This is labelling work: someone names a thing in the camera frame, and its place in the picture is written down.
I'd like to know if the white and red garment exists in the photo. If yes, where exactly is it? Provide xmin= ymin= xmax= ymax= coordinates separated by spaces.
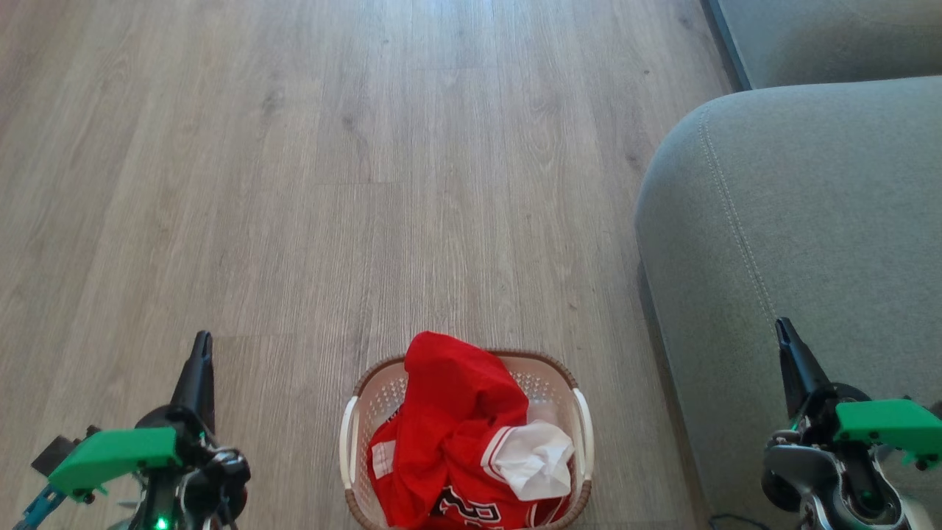
xmin=482 ymin=420 xmax=575 ymax=503

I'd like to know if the thin black cable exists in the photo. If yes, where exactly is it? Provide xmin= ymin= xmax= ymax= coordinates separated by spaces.
xmin=706 ymin=513 xmax=770 ymax=530

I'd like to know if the blue plastic bracket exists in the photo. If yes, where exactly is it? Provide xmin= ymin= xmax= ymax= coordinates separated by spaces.
xmin=13 ymin=484 xmax=67 ymax=530

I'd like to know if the beige plastic laundry basket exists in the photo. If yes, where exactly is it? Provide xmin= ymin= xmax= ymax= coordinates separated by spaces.
xmin=339 ymin=350 xmax=594 ymax=530

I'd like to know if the red basketball jersey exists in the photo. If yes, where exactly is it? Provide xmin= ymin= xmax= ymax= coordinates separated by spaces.
xmin=366 ymin=331 xmax=575 ymax=530

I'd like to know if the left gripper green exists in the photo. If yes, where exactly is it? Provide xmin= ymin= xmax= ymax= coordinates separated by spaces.
xmin=47 ymin=331 xmax=216 ymax=504

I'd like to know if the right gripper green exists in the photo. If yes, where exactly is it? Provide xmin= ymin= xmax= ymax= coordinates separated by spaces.
xmin=776 ymin=317 xmax=942 ymax=470

